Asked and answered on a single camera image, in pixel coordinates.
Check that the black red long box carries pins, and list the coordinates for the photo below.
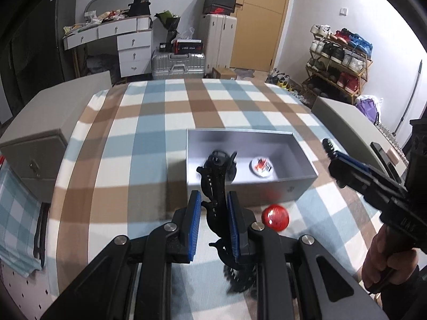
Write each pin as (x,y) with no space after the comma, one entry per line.
(188,47)

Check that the long grey cabinet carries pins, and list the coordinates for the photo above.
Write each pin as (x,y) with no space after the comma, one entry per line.
(343,116)

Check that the grey cabinet with keyhole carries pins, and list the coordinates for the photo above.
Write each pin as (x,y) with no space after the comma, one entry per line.
(36,140)

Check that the wooden shoe rack with shoes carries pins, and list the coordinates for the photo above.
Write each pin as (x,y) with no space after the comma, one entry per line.
(337,60)

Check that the brown cardboard box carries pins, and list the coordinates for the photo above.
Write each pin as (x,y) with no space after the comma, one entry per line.
(224,72)

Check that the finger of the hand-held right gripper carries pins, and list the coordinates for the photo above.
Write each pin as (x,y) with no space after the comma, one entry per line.
(348,176)
(360,165)

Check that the person's right hand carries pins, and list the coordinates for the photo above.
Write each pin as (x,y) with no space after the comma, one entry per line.
(378,256)

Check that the wooden door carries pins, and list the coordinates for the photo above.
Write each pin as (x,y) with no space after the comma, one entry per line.
(260,23)

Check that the white desk with drawers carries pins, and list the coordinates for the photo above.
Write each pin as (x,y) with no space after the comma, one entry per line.
(130,45)

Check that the green black wrapped bouquet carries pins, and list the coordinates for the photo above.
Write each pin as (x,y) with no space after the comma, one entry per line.
(168,23)

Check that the clutter pile on desk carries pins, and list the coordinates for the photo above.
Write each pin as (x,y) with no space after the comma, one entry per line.
(96,18)

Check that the blue checked cloth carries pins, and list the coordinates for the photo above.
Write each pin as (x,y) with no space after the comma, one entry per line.
(18,220)

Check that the white light switch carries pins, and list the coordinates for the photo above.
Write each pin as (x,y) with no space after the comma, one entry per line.
(343,11)

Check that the small black box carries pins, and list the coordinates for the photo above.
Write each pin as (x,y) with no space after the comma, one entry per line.
(165,47)

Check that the person's dark sleeved forearm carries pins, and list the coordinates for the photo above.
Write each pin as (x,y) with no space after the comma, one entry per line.
(407,293)

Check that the white red round tin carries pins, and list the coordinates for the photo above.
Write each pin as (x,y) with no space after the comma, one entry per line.
(262,166)

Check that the purple bag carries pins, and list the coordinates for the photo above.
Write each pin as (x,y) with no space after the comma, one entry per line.
(367,108)

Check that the white suitcase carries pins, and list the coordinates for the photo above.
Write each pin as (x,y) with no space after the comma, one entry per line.
(218,40)

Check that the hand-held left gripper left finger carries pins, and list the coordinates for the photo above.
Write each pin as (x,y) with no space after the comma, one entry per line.
(193,223)

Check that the black toothed hair clip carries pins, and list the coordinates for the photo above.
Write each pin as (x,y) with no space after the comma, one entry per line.
(329,148)

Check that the silver rectangular box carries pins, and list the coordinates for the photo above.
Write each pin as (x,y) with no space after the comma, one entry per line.
(233,143)

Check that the thin dark pole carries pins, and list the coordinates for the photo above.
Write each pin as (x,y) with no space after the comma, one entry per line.
(412,93)

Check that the black bag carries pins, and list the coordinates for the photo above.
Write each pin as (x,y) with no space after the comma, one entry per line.
(140,3)

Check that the black phone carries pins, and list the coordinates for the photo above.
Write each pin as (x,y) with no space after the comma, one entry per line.
(383,163)

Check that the black shoe box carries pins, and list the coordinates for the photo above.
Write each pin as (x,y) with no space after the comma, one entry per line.
(218,5)

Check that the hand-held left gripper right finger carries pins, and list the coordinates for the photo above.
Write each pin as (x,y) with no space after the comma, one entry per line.
(233,226)

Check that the silver suitcase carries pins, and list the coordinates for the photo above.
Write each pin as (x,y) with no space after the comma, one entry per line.
(176,65)

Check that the large black claw hair clip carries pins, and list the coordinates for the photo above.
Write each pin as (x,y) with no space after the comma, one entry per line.
(215,203)

